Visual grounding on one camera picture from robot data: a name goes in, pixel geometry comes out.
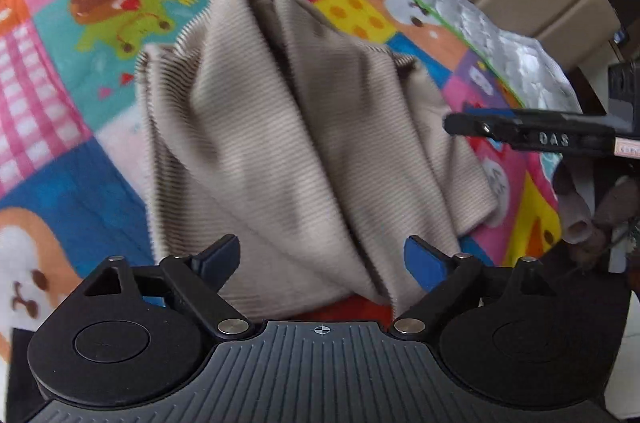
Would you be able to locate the gloved hand on right gripper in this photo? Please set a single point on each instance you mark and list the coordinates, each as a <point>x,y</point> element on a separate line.
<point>596,226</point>

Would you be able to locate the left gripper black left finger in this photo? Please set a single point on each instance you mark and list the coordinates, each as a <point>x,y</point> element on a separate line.
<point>179,296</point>

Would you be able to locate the beige striped knit garment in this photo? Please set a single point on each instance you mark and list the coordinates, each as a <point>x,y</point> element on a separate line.
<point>320,151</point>

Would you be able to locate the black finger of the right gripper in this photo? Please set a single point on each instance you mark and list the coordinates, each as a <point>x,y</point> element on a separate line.
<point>496,127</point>

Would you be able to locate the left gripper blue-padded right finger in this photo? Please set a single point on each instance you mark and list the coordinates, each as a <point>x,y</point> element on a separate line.
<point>454,285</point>

